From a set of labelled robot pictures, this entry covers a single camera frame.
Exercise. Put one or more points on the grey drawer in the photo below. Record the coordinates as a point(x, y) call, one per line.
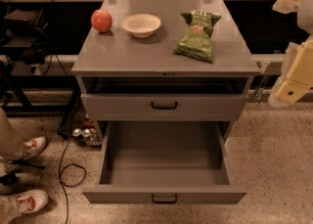
point(164, 163)
point(164, 107)

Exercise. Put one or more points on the grey drawer cabinet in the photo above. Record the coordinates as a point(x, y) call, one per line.
point(119, 63)

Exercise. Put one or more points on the grey middle drawer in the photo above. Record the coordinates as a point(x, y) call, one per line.
point(164, 107)

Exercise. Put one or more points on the black wire basket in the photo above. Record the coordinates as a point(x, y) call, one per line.
point(76, 119)

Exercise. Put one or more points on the white paper bowl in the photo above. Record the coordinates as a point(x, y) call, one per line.
point(141, 25)

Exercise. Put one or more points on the white red sneaker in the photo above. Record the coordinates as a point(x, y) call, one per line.
point(32, 148)
point(31, 201)

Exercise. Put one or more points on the red apple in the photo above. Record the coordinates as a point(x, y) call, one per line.
point(101, 20)

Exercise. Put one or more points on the khaki trouser leg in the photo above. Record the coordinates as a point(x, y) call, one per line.
point(11, 143)

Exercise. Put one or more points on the upper white red sneaker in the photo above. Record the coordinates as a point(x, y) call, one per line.
point(32, 148)

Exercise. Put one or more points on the lower white red sneaker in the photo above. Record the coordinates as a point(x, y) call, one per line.
point(31, 201)

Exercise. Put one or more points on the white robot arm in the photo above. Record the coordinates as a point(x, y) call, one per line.
point(304, 13)

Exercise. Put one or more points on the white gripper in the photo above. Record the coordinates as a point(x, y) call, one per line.
point(306, 14)

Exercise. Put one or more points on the grey bottom drawer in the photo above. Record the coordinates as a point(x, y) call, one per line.
point(164, 163)

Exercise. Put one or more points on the green chip bag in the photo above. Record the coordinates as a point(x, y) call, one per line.
point(196, 42)

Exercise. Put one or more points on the silver can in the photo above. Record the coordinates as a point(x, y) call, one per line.
point(86, 133)
point(77, 132)

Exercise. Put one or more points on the black equipment on left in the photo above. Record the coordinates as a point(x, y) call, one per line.
point(24, 34)

